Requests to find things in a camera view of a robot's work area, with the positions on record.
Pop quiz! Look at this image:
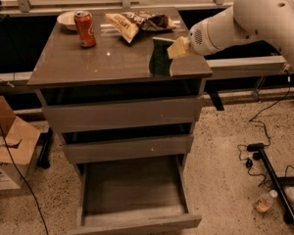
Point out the green yellow sponge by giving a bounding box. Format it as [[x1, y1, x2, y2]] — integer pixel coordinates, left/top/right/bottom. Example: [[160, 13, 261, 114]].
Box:
[[149, 37, 173, 76]]

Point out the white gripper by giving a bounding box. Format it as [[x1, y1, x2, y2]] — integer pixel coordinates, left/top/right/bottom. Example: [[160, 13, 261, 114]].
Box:
[[168, 16, 224, 59]]

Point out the orange soda can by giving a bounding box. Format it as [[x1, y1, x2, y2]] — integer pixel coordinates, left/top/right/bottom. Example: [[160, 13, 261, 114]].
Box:
[[73, 11, 96, 48]]

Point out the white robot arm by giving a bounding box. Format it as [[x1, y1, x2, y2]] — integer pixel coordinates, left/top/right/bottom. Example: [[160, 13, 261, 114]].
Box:
[[168, 0, 294, 70]]

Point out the black cable on left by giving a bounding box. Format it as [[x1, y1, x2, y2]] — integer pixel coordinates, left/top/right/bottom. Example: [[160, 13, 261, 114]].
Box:
[[0, 108, 50, 235]]

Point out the grey drawer cabinet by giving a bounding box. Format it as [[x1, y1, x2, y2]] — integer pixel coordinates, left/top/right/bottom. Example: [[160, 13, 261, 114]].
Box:
[[26, 6, 214, 168]]

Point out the chip bag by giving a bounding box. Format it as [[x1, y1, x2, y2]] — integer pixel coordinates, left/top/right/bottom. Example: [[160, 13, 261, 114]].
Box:
[[105, 11, 175, 43]]

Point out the white bowl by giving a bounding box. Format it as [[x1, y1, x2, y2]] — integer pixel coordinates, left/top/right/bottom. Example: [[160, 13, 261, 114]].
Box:
[[57, 11, 76, 31]]

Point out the black cable on floor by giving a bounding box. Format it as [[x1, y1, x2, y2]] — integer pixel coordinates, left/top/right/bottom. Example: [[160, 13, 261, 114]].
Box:
[[236, 69, 294, 188]]

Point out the cardboard box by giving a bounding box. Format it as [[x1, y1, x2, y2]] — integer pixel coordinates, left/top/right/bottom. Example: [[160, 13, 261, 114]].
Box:
[[0, 96, 40, 190]]

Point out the black metal stand leg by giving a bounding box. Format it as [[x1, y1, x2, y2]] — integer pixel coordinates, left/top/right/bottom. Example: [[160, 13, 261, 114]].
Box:
[[247, 143, 294, 225]]

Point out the grey middle drawer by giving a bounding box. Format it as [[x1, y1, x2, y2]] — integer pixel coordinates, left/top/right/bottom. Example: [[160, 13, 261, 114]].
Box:
[[64, 134, 194, 164]]

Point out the grey open bottom drawer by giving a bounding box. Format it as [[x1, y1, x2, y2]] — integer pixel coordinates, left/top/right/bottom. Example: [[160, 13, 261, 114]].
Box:
[[68, 156, 201, 235]]

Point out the clear plastic bottle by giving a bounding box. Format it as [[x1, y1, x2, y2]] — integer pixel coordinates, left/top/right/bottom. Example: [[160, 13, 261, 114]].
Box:
[[254, 190, 278, 212]]

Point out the grey top drawer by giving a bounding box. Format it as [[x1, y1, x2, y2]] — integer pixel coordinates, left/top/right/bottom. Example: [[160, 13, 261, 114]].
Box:
[[42, 96, 201, 133]]

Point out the black table leg left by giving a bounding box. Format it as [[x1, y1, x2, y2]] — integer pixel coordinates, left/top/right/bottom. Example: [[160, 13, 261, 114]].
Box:
[[36, 128, 53, 169]]

